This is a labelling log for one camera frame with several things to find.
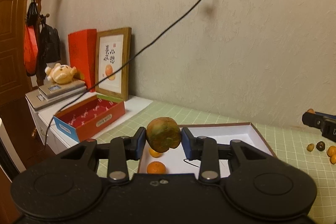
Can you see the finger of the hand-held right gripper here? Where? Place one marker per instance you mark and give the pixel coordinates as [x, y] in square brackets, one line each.
[326, 115]
[312, 119]

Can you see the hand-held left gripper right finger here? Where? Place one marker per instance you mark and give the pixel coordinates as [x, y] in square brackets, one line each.
[186, 145]

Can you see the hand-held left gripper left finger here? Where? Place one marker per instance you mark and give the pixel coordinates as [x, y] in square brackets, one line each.
[140, 144]

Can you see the small orange-brown fruit piece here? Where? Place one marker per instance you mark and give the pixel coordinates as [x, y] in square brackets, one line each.
[311, 110]

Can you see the green-brown fruit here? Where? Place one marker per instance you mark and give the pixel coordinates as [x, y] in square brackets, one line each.
[164, 138]

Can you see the white shallow cardboard box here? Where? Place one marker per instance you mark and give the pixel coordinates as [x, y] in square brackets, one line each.
[223, 134]

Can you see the dark brown mangosteen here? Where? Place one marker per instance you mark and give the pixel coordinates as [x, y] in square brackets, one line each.
[320, 145]

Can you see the small orange mandarin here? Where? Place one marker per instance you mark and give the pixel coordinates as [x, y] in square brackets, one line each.
[334, 159]
[331, 151]

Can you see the small yellow-green fruit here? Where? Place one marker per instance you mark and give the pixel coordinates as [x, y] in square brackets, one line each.
[310, 147]

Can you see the white cabinet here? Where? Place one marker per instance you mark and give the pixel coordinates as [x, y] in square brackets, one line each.
[136, 103]

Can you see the open red box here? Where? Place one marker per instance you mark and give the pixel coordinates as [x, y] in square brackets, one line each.
[105, 119]

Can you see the green checked tablecloth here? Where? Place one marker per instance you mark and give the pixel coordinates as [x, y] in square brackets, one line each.
[288, 174]

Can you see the wooden framed calligraphy picture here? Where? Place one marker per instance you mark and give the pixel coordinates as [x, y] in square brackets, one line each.
[113, 56]

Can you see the silver digital scale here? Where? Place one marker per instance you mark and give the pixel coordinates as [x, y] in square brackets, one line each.
[65, 88]

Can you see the beige plush bear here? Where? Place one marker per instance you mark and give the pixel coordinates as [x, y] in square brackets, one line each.
[61, 74]

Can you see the red paper bag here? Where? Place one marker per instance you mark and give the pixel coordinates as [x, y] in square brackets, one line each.
[81, 56]

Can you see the stack of grey books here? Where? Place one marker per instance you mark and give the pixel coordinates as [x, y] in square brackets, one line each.
[39, 103]

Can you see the large black hanging bag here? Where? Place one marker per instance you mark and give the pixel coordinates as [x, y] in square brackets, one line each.
[50, 45]

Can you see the red hanging bag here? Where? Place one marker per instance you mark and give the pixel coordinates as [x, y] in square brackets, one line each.
[30, 50]

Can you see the brown wooden door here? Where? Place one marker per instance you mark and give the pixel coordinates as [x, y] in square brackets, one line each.
[13, 43]

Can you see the small black hanging bag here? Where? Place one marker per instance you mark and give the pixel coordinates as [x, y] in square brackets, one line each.
[32, 14]

